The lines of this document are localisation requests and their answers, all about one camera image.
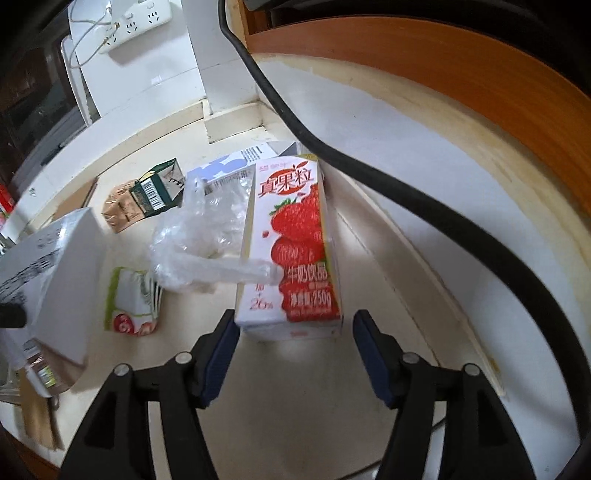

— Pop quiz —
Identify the silver and pink snack bag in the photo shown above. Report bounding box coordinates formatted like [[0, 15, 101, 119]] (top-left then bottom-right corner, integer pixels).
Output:
[[23, 339, 79, 398]]

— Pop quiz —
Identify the brown cardboard box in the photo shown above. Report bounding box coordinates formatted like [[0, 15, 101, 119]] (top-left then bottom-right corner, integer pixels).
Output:
[[18, 369, 63, 450]]

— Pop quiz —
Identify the white power strip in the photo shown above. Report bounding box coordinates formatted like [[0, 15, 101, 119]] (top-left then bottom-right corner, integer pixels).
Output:
[[104, 0, 172, 52]]

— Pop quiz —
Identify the green and brown drink carton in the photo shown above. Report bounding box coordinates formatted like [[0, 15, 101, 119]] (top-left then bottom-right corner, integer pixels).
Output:
[[102, 158, 186, 235]]

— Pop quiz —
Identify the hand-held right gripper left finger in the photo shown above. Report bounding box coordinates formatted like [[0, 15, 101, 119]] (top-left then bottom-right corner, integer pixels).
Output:
[[60, 309, 241, 480]]

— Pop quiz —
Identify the green and white snack packet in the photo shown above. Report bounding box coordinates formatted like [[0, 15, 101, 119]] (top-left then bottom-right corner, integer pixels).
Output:
[[105, 267, 162, 337]]

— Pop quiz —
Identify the white box with blue print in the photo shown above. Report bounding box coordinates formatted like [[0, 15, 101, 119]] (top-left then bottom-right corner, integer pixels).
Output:
[[185, 141, 312, 197]]

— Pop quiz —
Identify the white cable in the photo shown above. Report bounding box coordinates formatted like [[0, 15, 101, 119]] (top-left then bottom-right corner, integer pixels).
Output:
[[69, 0, 123, 70]]

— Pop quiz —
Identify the rolled translucent plastic wrapper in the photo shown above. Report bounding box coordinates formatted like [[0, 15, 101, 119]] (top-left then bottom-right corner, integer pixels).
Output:
[[157, 257, 283, 292]]

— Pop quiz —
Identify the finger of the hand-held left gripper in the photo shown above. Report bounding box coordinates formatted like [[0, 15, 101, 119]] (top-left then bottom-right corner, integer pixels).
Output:
[[0, 302, 27, 329]]

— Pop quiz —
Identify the black cable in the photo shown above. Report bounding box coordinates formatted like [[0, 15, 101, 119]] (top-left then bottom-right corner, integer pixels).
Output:
[[217, 0, 591, 480]]

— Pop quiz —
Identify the strawberry milk carton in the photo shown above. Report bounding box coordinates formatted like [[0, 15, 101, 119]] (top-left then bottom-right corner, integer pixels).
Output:
[[234, 154, 345, 342]]

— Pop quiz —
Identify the clear plastic bag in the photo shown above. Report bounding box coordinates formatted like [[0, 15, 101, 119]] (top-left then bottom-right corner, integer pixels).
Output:
[[148, 174, 257, 294]]

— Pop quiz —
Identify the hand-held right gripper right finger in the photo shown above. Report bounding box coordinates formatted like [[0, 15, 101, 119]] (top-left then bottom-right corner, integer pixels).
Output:
[[353, 309, 536, 480]]

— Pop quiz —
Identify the white paper box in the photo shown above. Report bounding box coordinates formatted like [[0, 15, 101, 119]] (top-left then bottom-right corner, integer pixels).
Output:
[[0, 207, 112, 367]]

